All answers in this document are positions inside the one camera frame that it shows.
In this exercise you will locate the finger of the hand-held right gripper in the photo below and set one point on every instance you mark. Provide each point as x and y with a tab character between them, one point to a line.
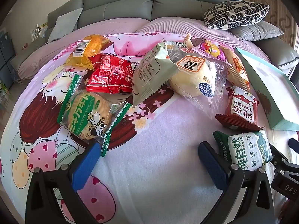
293	143
280	156

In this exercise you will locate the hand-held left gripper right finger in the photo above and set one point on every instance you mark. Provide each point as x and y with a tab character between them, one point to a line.
210	165

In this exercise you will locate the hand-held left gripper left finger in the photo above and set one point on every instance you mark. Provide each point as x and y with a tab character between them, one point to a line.
86	165

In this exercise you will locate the green and white biscuit packet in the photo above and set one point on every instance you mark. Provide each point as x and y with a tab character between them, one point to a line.
245	151

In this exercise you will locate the green-edged cow biscuit packet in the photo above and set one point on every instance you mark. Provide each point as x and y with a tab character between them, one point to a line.
88	112

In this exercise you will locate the dark red white-label packet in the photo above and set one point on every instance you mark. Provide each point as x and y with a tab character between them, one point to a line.
240	108

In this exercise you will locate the teal cardboard box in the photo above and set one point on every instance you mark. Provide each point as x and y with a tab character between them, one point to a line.
268	86

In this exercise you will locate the clear bun packet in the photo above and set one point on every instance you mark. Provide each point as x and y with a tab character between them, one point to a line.
193	79

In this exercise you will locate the red snack packet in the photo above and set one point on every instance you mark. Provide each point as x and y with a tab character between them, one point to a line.
109	74

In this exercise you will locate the yellow roll cake packet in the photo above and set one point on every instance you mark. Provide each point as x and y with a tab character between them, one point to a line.
236	67

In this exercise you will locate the pale green snack packet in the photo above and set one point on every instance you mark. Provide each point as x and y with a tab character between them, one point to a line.
149	74

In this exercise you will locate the purple roll cake packet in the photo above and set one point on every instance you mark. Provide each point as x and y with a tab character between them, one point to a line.
208	49

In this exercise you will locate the orange snack packet with barcode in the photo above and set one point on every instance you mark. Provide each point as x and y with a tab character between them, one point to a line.
93	49

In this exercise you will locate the small green white cracker packet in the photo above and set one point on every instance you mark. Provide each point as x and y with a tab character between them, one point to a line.
177	44

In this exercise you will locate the cream jelly cup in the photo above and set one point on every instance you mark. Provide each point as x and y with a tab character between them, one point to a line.
188	39

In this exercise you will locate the printed cartoon blanket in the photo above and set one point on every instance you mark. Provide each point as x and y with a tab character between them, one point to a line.
151	144

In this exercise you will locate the grey-blue cabinet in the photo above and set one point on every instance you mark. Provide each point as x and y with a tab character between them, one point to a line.
5	58

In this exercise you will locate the patterned beige curtain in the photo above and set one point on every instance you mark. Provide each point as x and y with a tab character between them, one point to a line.
275	9

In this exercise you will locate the black white patterned pillow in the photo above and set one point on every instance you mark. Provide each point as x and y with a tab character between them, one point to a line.
236	14

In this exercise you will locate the white small rack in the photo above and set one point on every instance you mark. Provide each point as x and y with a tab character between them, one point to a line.
35	31

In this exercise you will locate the light grey pillow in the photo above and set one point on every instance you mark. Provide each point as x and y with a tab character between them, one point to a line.
65	23

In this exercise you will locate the grey sofa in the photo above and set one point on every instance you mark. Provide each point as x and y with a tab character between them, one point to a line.
116	0

